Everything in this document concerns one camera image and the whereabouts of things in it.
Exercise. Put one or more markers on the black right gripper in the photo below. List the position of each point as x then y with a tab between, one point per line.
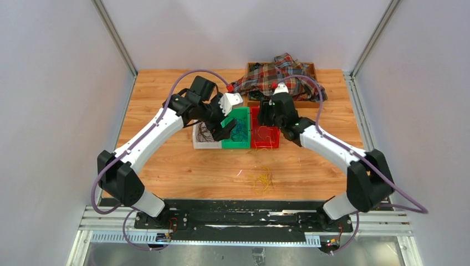
265	108

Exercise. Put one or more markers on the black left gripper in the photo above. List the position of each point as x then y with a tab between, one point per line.
225	132

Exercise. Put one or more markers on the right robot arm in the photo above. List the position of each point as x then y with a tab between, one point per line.
368	177

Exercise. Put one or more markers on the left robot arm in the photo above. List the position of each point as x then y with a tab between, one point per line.
118	170

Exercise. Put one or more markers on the white plastic bin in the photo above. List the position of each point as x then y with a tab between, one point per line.
202	139

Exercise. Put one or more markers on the red plastic bin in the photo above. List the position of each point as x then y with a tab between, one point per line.
262	136

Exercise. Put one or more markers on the wooden tray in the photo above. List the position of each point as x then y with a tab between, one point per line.
298	104

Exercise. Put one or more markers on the green plastic bin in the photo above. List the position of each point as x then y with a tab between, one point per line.
241	134

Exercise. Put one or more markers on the plaid shirt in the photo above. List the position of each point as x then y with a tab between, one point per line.
257	83

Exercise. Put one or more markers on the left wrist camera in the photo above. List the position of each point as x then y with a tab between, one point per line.
230	100

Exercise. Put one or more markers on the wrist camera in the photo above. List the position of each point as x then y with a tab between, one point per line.
279	88
230	100

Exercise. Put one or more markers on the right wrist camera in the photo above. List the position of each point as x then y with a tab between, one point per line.
279	88

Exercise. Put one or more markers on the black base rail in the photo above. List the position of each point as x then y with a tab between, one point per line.
242	220

